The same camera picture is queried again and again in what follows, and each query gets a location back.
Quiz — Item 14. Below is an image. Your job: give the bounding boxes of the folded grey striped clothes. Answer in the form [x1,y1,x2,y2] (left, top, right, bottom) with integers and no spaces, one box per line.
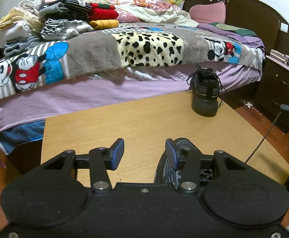
[41,19,93,41]

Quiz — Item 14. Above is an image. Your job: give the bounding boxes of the black speckled shoelace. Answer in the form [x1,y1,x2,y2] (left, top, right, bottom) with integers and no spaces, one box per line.
[193,104,289,184]

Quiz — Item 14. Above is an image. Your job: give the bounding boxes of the dark wooden headboard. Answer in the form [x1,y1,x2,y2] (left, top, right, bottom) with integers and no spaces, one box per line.
[183,0,289,55]

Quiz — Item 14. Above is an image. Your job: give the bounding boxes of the dark wooden nightstand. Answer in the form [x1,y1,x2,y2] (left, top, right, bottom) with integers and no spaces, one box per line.
[253,56,289,121]

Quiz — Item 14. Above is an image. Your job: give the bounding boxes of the folded purple blanket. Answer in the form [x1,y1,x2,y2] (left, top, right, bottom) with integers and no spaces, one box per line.
[197,22,265,49]

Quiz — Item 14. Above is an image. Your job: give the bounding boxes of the pink pillow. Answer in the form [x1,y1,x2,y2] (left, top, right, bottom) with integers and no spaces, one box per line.
[189,2,226,24]

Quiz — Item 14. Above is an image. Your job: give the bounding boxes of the purple bed sheet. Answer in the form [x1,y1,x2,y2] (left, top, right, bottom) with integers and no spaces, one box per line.
[0,61,263,137]

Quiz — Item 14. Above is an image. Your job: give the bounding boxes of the floral cream quilt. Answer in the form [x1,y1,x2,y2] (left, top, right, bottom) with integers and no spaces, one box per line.
[111,0,199,27]

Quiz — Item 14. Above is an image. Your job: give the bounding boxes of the cartoon patchwork blanket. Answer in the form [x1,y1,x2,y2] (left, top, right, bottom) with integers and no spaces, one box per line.
[0,23,264,100]

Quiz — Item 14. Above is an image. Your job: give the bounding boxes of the folded red clothes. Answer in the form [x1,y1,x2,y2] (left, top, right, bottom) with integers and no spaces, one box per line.
[88,3,119,21]

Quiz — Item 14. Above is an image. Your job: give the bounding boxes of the black sneaker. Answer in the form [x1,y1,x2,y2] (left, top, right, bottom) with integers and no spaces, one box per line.
[154,138,213,187]
[186,64,226,117]

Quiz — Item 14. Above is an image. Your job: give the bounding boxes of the folded yellow garment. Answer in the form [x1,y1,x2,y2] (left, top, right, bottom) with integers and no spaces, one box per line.
[88,19,119,30]

